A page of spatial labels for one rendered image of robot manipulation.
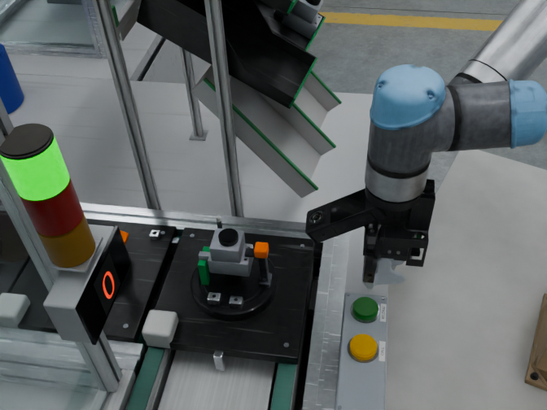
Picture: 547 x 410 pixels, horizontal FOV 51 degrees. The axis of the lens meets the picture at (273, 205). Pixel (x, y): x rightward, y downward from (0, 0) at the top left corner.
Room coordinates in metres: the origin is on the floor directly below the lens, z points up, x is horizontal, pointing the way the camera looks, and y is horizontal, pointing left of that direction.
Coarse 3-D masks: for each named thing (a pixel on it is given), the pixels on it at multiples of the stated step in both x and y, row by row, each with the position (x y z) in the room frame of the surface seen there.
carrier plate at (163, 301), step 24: (192, 240) 0.69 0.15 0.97; (264, 240) 0.68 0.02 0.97; (288, 240) 0.68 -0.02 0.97; (312, 240) 0.68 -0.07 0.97; (192, 264) 0.64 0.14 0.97; (288, 264) 0.62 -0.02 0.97; (168, 288) 0.59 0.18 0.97; (288, 288) 0.57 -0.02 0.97; (192, 312) 0.54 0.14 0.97; (264, 312) 0.53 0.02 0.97; (288, 312) 0.53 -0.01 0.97; (192, 336) 0.49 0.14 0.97; (216, 336) 0.49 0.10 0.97; (240, 336) 0.49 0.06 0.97; (264, 336) 0.49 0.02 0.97; (288, 336) 0.48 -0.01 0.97; (288, 360) 0.45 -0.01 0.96
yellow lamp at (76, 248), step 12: (84, 216) 0.43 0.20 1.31; (84, 228) 0.42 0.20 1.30; (48, 240) 0.40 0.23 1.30; (60, 240) 0.40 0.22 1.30; (72, 240) 0.40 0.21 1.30; (84, 240) 0.41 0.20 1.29; (48, 252) 0.40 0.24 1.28; (60, 252) 0.40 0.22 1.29; (72, 252) 0.40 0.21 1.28; (84, 252) 0.41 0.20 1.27; (60, 264) 0.40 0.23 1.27; (72, 264) 0.40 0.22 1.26
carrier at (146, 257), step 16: (96, 224) 0.75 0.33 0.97; (112, 224) 0.74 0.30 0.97; (128, 224) 0.74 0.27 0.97; (144, 224) 0.74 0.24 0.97; (128, 240) 0.70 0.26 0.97; (144, 240) 0.70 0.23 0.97; (160, 240) 0.70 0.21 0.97; (144, 256) 0.66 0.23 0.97; (160, 256) 0.66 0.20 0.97; (128, 272) 0.62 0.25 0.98; (144, 272) 0.62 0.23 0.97; (160, 272) 0.63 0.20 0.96; (128, 288) 0.59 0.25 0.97; (144, 288) 0.59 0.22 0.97; (128, 304) 0.56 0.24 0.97; (144, 304) 0.56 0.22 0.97; (112, 320) 0.53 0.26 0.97; (128, 320) 0.53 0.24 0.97; (144, 320) 0.54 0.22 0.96; (112, 336) 0.50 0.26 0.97; (128, 336) 0.50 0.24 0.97
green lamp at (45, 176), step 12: (0, 156) 0.41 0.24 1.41; (36, 156) 0.40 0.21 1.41; (48, 156) 0.41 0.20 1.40; (60, 156) 0.43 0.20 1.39; (12, 168) 0.40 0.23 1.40; (24, 168) 0.40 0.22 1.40; (36, 168) 0.40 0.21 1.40; (48, 168) 0.41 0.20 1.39; (60, 168) 0.42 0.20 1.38; (12, 180) 0.40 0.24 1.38; (24, 180) 0.40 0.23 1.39; (36, 180) 0.40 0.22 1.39; (48, 180) 0.40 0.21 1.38; (60, 180) 0.41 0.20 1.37; (24, 192) 0.40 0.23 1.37; (36, 192) 0.40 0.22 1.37; (48, 192) 0.40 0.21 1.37
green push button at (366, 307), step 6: (360, 300) 0.54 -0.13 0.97; (366, 300) 0.54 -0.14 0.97; (372, 300) 0.54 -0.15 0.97; (354, 306) 0.53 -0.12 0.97; (360, 306) 0.53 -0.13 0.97; (366, 306) 0.53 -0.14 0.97; (372, 306) 0.53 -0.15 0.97; (378, 306) 0.53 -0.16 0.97; (354, 312) 0.52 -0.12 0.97; (360, 312) 0.52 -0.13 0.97; (366, 312) 0.52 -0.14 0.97; (372, 312) 0.52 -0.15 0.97; (360, 318) 0.51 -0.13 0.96; (366, 318) 0.51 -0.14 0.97; (372, 318) 0.51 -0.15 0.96
